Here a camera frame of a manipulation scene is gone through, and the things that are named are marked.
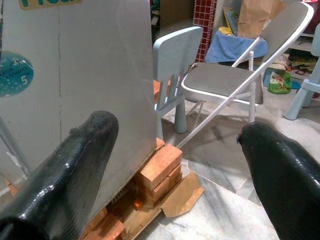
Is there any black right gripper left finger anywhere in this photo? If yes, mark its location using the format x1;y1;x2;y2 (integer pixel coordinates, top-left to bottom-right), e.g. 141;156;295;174
0;110;120;240

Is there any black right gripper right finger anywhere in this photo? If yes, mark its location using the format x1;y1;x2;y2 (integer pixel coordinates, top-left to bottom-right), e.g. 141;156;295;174
237;121;320;240

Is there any grey fridge door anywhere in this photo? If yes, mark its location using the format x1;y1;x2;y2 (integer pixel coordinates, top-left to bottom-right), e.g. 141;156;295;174
0;0;157;221

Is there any orange brick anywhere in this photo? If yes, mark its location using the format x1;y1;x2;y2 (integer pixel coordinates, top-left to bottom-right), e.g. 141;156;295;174
138;144;183;187
83;206;109;236
152;79;162;103
147;164;183;202
93;213;126;240

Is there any green toy pouch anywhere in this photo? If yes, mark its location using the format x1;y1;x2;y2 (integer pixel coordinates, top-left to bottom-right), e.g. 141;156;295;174
267;70;294;95

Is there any brown cardboard sheet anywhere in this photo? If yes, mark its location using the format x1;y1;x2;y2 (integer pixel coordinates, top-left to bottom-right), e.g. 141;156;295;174
119;171;205;240

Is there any round teal warranty sticker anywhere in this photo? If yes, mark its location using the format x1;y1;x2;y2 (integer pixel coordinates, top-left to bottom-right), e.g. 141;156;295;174
0;51;35;98

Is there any blue cloth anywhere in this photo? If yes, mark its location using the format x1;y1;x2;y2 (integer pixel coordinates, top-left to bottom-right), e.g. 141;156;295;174
204;29;269;64

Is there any yellow sticker with teal print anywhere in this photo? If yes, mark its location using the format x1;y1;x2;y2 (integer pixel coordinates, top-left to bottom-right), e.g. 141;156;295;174
19;0;83;11

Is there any brown paper bag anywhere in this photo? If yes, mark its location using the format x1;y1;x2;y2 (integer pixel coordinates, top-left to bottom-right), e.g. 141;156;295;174
236;0;286;40

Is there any colourful picture book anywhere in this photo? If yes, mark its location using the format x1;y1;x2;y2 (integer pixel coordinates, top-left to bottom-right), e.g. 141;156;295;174
221;6;241;36

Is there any red mosaic tiled column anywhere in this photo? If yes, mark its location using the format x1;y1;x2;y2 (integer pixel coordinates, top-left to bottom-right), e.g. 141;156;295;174
194;0;218;63

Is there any grey folding chair white frame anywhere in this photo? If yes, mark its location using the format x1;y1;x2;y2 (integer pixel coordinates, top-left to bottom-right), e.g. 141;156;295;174
174;1;315;151

